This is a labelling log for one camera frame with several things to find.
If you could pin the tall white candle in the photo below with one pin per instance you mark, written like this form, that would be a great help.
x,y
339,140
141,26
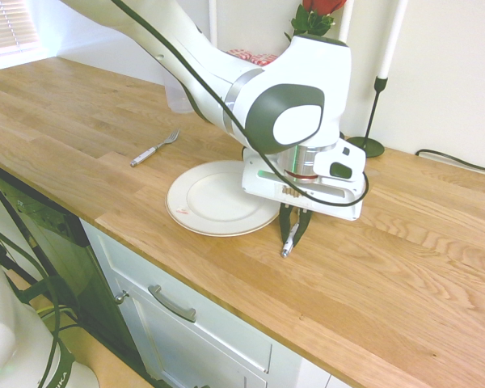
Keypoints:
x,y
346,20
392,36
213,22

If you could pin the black candle holder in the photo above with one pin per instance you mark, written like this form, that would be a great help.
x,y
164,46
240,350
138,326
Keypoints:
x,y
369,137

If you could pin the red rose with leaves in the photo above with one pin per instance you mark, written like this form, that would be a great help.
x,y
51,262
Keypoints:
x,y
313,18

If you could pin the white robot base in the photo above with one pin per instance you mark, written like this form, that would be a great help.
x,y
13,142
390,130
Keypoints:
x,y
16,343

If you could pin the white plate with gold rim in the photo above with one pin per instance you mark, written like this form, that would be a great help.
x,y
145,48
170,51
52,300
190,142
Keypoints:
x,y
214,202

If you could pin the black dishwasher panel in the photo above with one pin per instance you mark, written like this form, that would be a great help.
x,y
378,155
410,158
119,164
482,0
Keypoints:
x,y
64,258

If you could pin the red and white patterned cloth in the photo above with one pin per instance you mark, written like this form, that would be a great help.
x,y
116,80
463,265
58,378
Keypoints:
x,y
252,56

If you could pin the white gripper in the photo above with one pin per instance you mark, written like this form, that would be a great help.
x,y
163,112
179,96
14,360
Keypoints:
x,y
339,204

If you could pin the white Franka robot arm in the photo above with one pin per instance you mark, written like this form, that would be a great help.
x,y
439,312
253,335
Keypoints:
x,y
226,72

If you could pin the silver cabinet knob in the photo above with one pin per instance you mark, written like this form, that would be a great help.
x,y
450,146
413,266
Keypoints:
x,y
121,298

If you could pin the white window blind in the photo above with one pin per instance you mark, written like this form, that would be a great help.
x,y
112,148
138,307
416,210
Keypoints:
x,y
6,24

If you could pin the clear plastic cup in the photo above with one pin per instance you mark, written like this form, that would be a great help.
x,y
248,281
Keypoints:
x,y
178,99

